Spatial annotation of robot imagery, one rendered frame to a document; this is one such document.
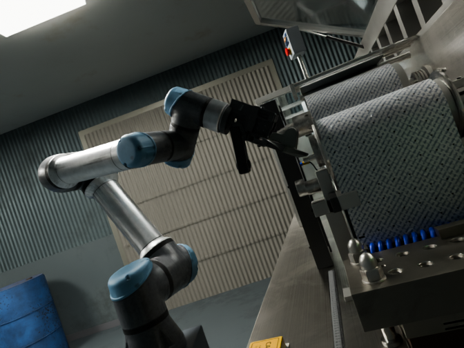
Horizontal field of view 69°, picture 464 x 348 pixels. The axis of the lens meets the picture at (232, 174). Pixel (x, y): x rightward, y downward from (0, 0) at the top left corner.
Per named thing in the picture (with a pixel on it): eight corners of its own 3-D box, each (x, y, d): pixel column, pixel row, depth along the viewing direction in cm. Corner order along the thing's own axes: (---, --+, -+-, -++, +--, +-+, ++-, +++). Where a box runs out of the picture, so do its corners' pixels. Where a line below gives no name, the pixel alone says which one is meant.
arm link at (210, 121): (199, 127, 80) (210, 128, 87) (217, 133, 79) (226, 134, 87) (209, 96, 78) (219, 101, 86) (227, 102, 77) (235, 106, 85)
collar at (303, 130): (299, 137, 104) (292, 118, 104) (318, 130, 102) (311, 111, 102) (297, 137, 98) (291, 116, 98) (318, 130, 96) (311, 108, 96)
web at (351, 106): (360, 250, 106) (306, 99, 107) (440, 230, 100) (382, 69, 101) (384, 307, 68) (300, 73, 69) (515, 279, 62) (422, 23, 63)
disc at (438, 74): (443, 141, 76) (421, 79, 76) (445, 140, 76) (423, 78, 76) (472, 139, 62) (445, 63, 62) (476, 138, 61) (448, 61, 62)
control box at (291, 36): (286, 62, 131) (278, 38, 131) (302, 56, 131) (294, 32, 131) (290, 55, 124) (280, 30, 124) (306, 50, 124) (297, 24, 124)
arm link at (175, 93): (173, 115, 90) (180, 83, 87) (210, 129, 88) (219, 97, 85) (158, 118, 83) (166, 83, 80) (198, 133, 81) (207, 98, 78)
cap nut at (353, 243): (349, 261, 65) (341, 238, 65) (369, 255, 64) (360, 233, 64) (351, 267, 61) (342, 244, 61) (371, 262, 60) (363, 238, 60)
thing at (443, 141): (362, 253, 69) (332, 168, 69) (489, 220, 63) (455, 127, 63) (362, 254, 69) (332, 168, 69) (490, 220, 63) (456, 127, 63)
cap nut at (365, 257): (360, 277, 55) (351, 252, 55) (384, 272, 54) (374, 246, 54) (364, 286, 52) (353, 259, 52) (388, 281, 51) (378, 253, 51)
